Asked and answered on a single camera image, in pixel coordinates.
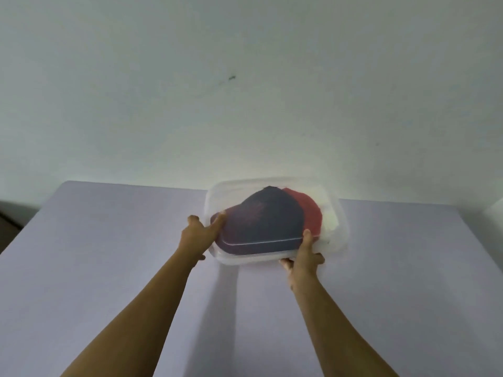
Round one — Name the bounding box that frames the clear plastic lid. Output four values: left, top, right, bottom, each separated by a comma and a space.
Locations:
204, 176, 351, 265

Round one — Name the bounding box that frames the black and red cap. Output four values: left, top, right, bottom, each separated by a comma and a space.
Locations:
209, 185, 307, 257

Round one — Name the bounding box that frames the white cap with logo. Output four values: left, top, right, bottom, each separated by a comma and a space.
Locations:
312, 184, 341, 236

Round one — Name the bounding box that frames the person's right hand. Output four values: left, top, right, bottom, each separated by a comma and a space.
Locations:
279, 229, 326, 293

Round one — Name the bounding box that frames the person's left forearm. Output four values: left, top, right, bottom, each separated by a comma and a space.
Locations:
59, 251, 199, 377

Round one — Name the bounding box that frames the person's right forearm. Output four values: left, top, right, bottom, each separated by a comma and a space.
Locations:
290, 272, 400, 377

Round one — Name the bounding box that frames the person's left hand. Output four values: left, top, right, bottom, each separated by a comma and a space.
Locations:
177, 212, 228, 262

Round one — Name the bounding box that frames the red cap with patch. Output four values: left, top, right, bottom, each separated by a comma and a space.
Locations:
282, 187, 324, 237

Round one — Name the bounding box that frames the clear plastic box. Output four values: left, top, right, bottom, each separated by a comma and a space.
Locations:
204, 177, 351, 268

